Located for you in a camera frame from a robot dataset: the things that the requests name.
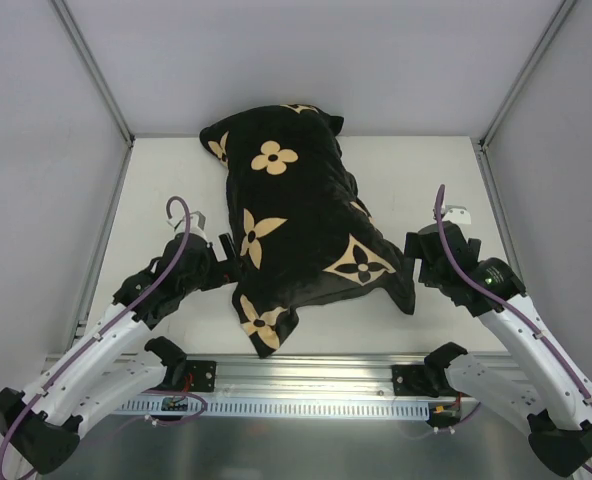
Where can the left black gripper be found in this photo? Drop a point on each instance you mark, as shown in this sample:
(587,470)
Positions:
(224,257)

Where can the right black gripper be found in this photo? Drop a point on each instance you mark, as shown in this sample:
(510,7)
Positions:
(423,257)

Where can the black floral plush pillowcase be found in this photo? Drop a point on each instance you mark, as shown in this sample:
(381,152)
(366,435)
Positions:
(302,234)

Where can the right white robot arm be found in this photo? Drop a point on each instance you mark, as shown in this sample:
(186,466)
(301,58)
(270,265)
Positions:
(554,411)

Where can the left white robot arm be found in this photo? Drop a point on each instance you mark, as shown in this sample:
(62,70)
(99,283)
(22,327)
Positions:
(119,359)

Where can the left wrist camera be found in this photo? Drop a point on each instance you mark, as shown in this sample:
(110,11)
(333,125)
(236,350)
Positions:
(194,222)

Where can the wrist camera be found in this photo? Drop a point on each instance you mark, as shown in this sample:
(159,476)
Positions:
(194,222)
(454,214)

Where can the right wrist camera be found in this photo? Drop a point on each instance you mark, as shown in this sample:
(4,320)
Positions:
(454,214)

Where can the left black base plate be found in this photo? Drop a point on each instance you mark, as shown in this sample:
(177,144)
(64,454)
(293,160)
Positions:
(191,376)

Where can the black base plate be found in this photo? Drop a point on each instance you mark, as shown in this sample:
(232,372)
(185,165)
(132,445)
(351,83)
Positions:
(191,376)
(413,380)

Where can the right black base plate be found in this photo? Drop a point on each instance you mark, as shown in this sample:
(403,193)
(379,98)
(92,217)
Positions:
(413,380)

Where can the aluminium mounting rail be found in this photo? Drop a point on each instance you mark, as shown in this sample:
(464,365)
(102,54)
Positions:
(364,377)

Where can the slotted cable duct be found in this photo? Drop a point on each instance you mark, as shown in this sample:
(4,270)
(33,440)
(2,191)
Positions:
(279,408)

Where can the right aluminium frame post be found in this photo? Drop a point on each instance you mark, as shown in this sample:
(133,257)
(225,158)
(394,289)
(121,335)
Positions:
(528,68)

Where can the aluminium frame post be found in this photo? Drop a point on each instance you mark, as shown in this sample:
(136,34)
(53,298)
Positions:
(528,68)
(82,49)

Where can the left aluminium frame post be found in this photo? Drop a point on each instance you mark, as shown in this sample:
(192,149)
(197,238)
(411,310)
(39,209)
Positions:
(82,49)

